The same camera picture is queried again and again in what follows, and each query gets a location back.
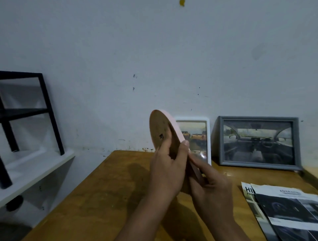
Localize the black round knob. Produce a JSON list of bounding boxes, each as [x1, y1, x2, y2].
[[6, 195, 24, 212]]

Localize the person's left forearm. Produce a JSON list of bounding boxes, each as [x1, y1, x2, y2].
[[114, 186, 179, 241]]

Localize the person's right hand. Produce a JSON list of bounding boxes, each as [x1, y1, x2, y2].
[[187, 153, 236, 224]]

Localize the grey picture frame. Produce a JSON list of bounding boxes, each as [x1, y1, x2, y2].
[[218, 116, 303, 171]]

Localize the car brochure with white cover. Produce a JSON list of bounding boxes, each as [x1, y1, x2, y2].
[[241, 182, 282, 241]]

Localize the white picture frame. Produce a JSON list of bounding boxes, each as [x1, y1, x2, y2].
[[173, 117, 212, 166]]

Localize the black metal rack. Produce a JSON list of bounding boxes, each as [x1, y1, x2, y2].
[[0, 71, 65, 190]]

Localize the car brochure with dark photo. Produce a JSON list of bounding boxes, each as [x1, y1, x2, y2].
[[250, 183, 318, 241]]

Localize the person's left hand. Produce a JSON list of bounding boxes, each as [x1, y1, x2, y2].
[[149, 135, 191, 199]]

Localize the white shelf board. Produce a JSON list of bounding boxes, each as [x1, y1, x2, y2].
[[0, 148, 76, 209]]

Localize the person's right forearm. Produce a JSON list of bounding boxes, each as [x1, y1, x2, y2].
[[210, 217, 251, 241]]

